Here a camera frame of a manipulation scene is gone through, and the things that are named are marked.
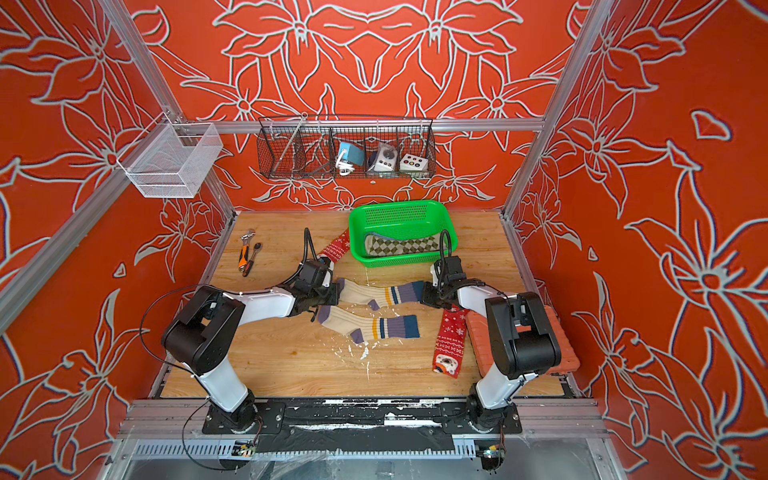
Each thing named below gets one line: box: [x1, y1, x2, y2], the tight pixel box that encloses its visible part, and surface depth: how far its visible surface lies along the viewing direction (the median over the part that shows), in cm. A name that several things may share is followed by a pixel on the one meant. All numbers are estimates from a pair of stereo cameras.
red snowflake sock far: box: [318, 228, 350, 264], surface depth 109 cm
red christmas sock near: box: [432, 306, 469, 379], surface depth 87 cm
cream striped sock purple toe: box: [336, 278, 424, 311], surface depth 97 cm
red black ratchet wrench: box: [242, 242, 263, 277], surface depth 106 cm
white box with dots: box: [400, 153, 428, 171], surface depth 96 cm
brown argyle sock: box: [365, 233, 442, 256], surface depth 106 cm
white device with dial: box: [367, 142, 398, 172], surface depth 93 cm
